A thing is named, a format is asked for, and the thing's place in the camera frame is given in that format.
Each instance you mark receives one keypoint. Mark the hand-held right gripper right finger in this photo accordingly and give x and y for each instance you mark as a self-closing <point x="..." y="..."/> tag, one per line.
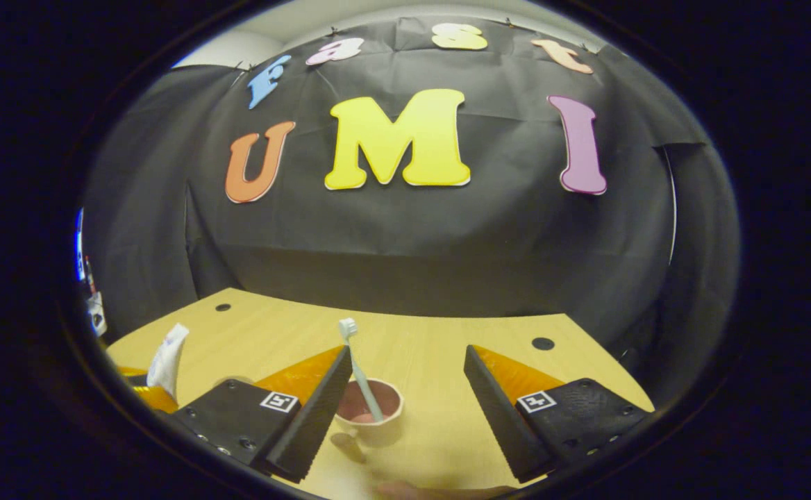
<point x="496" y="417"/>

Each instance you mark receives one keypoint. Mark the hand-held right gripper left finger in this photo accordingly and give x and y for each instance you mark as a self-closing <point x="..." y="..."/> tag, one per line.
<point x="322" y="410"/>

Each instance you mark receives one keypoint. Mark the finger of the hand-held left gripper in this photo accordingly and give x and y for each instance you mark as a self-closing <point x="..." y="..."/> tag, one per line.
<point x="155" y="399"/>
<point x="131" y="371"/>

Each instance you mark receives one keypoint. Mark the white toothpaste tube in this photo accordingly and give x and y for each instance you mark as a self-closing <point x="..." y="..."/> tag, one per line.
<point x="167" y="361"/>

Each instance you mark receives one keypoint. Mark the white toothbrush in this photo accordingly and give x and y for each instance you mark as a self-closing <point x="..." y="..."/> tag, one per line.
<point x="364" y="382"/>

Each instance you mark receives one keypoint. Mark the beige cup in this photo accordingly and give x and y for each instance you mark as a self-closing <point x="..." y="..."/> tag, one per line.
<point x="378" y="432"/>

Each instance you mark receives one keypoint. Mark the wooden desktop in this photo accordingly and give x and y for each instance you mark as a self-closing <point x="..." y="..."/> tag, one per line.
<point x="433" y="361"/>

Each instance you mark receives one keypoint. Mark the computer monitor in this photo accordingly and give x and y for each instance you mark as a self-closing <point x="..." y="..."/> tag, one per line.
<point x="78" y="243"/>

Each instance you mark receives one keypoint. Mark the black backdrop cloth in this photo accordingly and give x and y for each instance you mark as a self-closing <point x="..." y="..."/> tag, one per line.
<point x="412" y="236"/>

